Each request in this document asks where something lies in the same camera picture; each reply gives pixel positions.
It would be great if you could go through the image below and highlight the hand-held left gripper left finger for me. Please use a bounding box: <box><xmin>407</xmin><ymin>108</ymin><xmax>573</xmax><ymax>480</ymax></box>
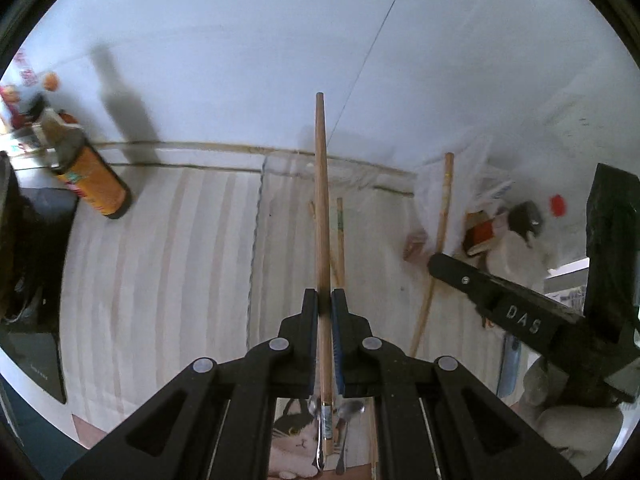
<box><xmin>62</xmin><ymin>287</ymin><xmax>321</xmax><ymax>480</ymax></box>

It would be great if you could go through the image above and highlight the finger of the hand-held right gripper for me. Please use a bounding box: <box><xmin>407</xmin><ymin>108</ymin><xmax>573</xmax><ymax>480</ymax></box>
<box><xmin>428</xmin><ymin>252</ymin><xmax>502</xmax><ymax>307</ymax></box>

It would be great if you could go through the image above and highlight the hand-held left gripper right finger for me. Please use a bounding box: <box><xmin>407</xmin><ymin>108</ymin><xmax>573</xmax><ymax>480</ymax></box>
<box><xmin>331</xmin><ymin>287</ymin><xmax>583</xmax><ymax>480</ymax></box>

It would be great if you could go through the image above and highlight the long wooden chopstick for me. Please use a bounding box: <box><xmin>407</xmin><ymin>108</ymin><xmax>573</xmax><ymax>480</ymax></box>
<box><xmin>315</xmin><ymin>92</ymin><xmax>335</xmax><ymax>457</ymax></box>
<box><xmin>410</xmin><ymin>153</ymin><xmax>456</xmax><ymax>357</ymax></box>
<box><xmin>309</xmin><ymin>201</ymin><xmax>343</xmax><ymax>288</ymax></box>
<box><xmin>369</xmin><ymin>399</ymin><xmax>380</xmax><ymax>480</ymax></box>

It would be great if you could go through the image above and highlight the clear plastic utensil tray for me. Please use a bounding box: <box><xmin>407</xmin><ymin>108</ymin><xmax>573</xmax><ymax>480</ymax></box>
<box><xmin>244</xmin><ymin>152</ymin><xmax>426</xmax><ymax>401</ymax></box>

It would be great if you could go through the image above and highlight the metal spoon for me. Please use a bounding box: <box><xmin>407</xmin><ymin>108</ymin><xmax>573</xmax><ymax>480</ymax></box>
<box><xmin>307</xmin><ymin>394</ymin><xmax>323</xmax><ymax>472</ymax></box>
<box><xmin>335</xmin><ymin>399</ymin><xmax>366</xmax><ymax>476</ymax></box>

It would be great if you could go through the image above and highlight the person's right hand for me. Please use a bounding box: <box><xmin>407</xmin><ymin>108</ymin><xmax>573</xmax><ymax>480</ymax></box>
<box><xmin>520</xmin><ymin>355</ymin><xmax>623</xmax><ymax>478</ymax></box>

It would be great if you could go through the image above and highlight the white and orange salt bag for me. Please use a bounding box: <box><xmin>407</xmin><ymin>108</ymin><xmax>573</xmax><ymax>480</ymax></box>
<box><xmin>464</xmin><ymin>207</ymin><xmax>510</xmax><ymax>257</ymax></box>

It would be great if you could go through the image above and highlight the small reddish brown packet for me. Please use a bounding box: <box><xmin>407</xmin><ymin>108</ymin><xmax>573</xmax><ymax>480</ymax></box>
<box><xmin>403</xmin><ymin>232</ymin><xmax>427</xmax><ymax>264</ymax></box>

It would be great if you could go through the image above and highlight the condiment jar with cream lid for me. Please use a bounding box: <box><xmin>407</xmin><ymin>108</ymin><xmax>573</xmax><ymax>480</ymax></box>
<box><xmin>486</xmin><ymin>232</ymin><xmax>551</xmax><ymax>291</ymax></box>

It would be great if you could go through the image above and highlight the dark bottle with red cap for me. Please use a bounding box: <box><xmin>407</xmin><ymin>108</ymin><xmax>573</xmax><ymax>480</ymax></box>
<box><xmin>509</xmin><ymin>194</ymin><xmax>569</xmax><ymax>247</ymax></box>

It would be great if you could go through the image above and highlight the blue phone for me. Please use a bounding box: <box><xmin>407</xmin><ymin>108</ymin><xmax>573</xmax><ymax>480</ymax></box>
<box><xmin>497</xmin><ymin>332</ymin><xmax>522</xmax><ymax>397</ymax></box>

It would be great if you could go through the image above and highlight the clear plastic bag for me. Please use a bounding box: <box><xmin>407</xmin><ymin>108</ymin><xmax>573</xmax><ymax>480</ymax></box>
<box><xmin>410</xmin><ymin>125</ymin><xmax>513</xmax><ymax>261</ymax></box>

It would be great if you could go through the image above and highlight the striped cat print table mat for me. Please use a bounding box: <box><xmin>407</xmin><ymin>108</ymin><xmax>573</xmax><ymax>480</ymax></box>
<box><xmin>60</xmin><ymin>150</ymin><xmax>506</xmax><ymax>480</ymax></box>

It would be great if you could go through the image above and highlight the soy sauce bottle orange label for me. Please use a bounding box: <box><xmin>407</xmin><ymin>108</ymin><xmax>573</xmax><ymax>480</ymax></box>
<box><xmin>42</xmin><ymin>107</ymin><xmax>132</xmax><ymax>220</ymax></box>

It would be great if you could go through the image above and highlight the black cooktop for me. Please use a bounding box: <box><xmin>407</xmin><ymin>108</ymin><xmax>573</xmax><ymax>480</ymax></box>
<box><xmin>0</xmin><ymin>327</ymin><xmax>68</xmax><ymax>405</ymax></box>

